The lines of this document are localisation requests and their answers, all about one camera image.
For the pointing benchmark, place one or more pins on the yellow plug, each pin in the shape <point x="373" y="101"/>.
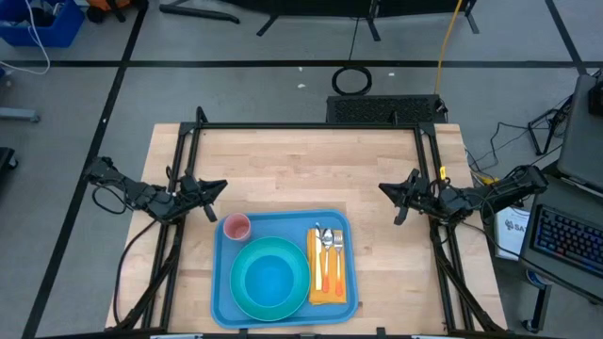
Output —
<point x="490" y="180"/>

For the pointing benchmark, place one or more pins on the orange cloth napkin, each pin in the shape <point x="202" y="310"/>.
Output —
<point x="327" y="297"/>

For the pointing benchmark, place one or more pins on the teal plastic plate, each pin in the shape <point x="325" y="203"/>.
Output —
<point x="240" y="292"/>

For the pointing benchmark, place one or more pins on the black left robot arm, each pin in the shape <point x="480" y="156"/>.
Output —
<point x="141" y="195"/>

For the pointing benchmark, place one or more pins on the white printed paper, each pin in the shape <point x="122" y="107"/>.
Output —
<point x="511" y="233"/>

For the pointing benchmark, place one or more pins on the orange and black bag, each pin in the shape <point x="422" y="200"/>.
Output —
<point x="110" y="5"/>

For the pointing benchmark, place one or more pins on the blue plastic bowl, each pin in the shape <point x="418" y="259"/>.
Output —
<point x="269" y="280"/>

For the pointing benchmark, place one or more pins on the black folding stand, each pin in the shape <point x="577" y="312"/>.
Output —
<point x="549" y="124"/>

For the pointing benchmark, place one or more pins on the blue storage bin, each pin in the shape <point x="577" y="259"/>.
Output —
<point x="56" y="30"/>

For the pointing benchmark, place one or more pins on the backlit black keyboard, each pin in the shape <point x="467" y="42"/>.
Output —
<point x="572" y="240"/>

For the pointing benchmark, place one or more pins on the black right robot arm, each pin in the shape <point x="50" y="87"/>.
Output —
<point x="494" y="193"/>

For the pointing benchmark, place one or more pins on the grey equipment cart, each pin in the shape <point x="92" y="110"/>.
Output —
<point x="551" y="188"/>

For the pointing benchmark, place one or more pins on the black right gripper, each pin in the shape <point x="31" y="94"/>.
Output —
<point x="424" y="198"/>

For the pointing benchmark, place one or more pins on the black flat floor bar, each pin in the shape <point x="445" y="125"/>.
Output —
<point x="198" y="13"/>

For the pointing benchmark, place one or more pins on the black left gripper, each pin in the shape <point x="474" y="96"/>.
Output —
<point x="190" y="195"/>

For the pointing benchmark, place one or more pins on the pink plastic cup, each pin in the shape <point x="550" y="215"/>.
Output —
<point x="237" y="227"/>

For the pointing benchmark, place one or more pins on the black aluminium frame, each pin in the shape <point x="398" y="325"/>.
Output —
<point x="306" y="125"/>

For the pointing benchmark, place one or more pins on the blue plastic tray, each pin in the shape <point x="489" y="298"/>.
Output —
<point x="282" y="223"/>

